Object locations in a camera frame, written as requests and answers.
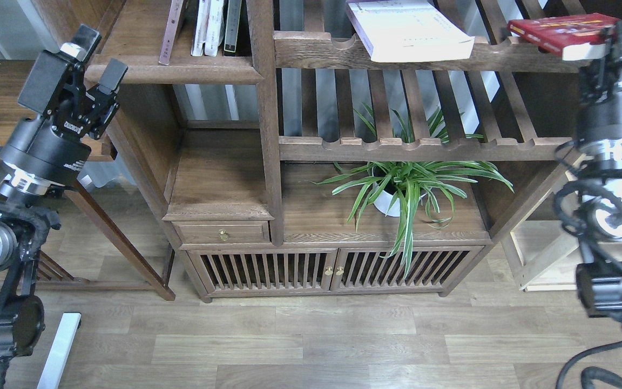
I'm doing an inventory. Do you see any white book lying flat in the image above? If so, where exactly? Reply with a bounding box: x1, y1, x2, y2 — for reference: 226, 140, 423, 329
346, 1, 475, 63

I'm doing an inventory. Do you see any light wooden shelf unit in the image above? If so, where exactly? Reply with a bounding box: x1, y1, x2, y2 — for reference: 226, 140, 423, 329
501, 86, 622, 293

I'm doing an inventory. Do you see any white upright book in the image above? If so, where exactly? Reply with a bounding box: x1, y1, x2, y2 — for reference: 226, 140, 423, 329
204, 0, 226, 56
191, 0, 210, 57

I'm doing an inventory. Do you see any white plant pot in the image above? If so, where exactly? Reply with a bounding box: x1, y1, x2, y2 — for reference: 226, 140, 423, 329
373, 184, 401, 218

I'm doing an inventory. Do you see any dark green upright book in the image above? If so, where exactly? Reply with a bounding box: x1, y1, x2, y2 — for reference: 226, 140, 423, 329
223, 0, 243, 56

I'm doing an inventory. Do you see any dark wooden bookshelf cabinet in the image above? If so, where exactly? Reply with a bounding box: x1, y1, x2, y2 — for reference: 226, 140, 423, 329
36, 0, 622, 303

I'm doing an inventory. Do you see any white upright book left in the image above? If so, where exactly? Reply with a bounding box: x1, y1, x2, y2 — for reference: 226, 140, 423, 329
191, 0, 210, 57

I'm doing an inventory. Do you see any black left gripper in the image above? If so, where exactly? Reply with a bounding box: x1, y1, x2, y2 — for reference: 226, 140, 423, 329
0, 24, 129, 187

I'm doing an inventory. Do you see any red book with photos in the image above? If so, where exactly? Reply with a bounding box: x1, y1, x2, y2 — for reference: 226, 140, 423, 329
508, 13, 618, 61

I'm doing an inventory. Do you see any white upright book middle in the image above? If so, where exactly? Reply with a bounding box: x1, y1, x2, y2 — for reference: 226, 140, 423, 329
204, 0, 226, 56

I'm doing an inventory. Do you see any maroon book with white characters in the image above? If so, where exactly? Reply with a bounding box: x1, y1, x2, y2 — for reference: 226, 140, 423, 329
158, 0, 187, 65

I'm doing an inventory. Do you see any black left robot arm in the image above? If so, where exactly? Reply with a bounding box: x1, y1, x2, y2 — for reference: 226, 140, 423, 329
0, 24, 128, 388

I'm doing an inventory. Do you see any brass drawer knob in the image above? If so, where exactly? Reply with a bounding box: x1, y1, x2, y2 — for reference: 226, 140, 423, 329
218, 229, 229, 242

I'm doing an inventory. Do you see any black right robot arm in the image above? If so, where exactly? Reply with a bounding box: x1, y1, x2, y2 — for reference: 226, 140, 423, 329
553, 20, 622, 388

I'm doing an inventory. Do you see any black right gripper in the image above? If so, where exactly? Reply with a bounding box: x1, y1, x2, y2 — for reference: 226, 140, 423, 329
574, 20, 622, 157

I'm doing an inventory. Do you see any white metal base bar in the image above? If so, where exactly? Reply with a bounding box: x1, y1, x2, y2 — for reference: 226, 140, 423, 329
37, 312, 82, 388

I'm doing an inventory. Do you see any green spider plant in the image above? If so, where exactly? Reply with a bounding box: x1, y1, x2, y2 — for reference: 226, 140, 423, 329
314, 103, 515, 279

